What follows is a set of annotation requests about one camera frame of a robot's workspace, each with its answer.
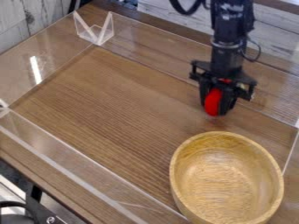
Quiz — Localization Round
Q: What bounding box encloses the wooden oval bowl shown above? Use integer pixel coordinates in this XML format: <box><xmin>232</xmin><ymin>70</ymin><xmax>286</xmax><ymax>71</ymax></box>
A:
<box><xmin>170</xmin><ymin>131</ymin><xmax>285</xmax><ymax>224</ymax></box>

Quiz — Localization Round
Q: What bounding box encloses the black metal table bracket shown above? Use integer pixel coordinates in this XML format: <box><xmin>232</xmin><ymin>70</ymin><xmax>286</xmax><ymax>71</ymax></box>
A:
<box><xmin>25</xmin><ymin>185</ymin><xmax>81</xmax><ymax>224</ymax></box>

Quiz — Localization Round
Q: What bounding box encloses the black cable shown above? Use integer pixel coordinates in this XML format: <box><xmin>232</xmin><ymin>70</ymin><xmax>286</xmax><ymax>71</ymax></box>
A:
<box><xmin>0</xmin><ymin>200</ymin><xmax>31</xmax><ymax>224</ymax></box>

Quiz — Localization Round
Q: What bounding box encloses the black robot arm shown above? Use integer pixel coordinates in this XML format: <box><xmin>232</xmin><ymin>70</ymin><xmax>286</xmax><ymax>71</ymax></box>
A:
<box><xmin>170</xmin><ymin>0</ymin><xmax>261</xmax><ymax>116</ymax></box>

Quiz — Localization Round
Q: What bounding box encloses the red toy strawberry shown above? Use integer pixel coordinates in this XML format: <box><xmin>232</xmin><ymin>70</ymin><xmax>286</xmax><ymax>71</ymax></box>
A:
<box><xmin>205</xmin><ymin>88</ymin><xmax>222</xmax><ymax>116</ymax></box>

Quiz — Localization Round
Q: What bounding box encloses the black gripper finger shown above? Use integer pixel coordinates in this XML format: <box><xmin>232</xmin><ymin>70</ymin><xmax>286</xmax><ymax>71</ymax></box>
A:
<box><xmin>220</xmin><ymin>87</ymin><xmax>238</xmax><ymax>116</ymax></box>
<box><xmin>201</xmin><ymin>78</ymin><xmax>212</xmax><ymax>105</ymax></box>

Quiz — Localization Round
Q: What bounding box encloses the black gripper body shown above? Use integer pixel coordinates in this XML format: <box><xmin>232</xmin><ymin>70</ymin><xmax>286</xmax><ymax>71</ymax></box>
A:
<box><xmin>190</xmin><ymin>60</ymin><xmax>258</xmax><ymax>101</ymax></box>

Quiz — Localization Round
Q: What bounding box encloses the clear acrylic tray wall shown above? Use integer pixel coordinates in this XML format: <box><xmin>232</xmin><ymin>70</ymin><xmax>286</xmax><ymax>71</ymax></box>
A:
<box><xmin>0</xmin><ymin>6</ymin><xmax>299</xmax><ymax>224</ymax></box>

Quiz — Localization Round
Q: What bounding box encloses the clear acrylic corner bracket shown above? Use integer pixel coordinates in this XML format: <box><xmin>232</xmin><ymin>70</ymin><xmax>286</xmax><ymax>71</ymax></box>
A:
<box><xmin>73</xmin><ymin>12</ymin><xmax>115</xmax><ymax>46</ymax></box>

